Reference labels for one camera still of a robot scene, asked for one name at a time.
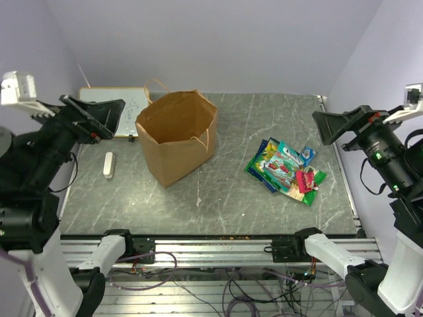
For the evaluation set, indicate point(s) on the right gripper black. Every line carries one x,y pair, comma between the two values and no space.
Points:
362,121

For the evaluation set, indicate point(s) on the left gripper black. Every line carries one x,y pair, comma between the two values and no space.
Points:
92,119

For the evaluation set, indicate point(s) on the blue cookie snack pack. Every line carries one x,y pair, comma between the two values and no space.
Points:
307,155

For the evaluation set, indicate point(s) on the red snack packet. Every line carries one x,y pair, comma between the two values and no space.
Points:
306,181

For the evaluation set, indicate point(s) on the green Fox's biscuit packet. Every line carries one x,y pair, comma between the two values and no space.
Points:
283,165

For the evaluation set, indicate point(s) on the brown paper bag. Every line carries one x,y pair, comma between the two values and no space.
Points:
178,133

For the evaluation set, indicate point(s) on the green cassava chips bag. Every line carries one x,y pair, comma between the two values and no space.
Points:
293,192

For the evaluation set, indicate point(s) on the yellow green snack bag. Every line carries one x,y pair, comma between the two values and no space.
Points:
267,154

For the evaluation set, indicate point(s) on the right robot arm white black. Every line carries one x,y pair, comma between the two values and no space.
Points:
383,289

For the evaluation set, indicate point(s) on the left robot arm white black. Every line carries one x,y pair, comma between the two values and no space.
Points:
30,232

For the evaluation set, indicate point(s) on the white marker pen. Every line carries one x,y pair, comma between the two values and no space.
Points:
109,164

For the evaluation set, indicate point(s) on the small whiteboard wooden frame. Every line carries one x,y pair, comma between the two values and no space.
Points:
135,99

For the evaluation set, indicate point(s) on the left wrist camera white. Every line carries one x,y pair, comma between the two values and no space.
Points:
18,90

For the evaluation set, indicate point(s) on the aluminium mounting rail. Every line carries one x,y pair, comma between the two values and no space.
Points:
213,253

